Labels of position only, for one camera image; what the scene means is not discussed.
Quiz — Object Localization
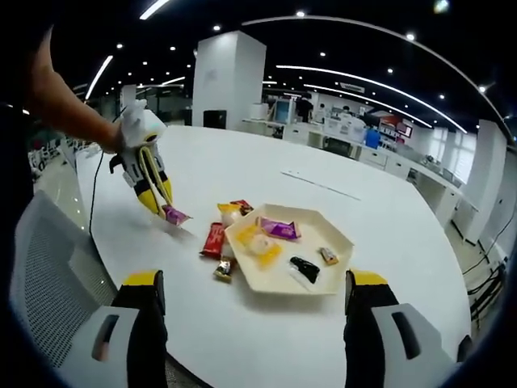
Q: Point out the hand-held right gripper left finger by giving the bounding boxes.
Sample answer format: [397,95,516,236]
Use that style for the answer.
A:
[74,269,169,388]

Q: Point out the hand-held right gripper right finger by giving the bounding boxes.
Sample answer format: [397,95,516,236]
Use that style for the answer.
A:
[343,268,461,388]

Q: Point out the purple food packet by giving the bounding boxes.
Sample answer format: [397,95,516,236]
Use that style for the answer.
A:
[161,205,193,226]
[258,217,303,240]

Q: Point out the yellow food packet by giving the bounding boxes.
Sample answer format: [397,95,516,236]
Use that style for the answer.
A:
[217,203,246,226]
[236,224,284,271]

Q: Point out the black food packet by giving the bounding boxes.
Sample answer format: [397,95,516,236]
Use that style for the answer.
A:
[288,255,322,292]

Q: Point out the gold food candy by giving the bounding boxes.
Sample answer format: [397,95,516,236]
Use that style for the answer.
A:
[212,256,237,283]

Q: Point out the beige hexagonal container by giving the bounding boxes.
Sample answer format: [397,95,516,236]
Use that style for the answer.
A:
[224,203,355,296]

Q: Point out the black box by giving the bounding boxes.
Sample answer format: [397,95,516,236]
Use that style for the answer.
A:
[203,108,227,129]

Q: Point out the white pillar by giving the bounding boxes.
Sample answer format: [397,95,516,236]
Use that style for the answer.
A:
[191,30,267,130]

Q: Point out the white mesh chair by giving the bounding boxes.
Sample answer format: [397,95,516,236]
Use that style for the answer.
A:
[10,189,118,369]

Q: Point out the computer monitor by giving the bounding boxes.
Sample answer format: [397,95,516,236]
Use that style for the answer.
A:
[274,98,294,122]

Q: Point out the blue box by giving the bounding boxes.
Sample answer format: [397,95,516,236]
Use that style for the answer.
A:
[365,125,382,150]

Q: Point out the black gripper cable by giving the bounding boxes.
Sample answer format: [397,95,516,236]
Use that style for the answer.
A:
[88,151,105,234]

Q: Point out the black floor cables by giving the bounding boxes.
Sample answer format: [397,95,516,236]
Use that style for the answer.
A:
[462,226,510,320]

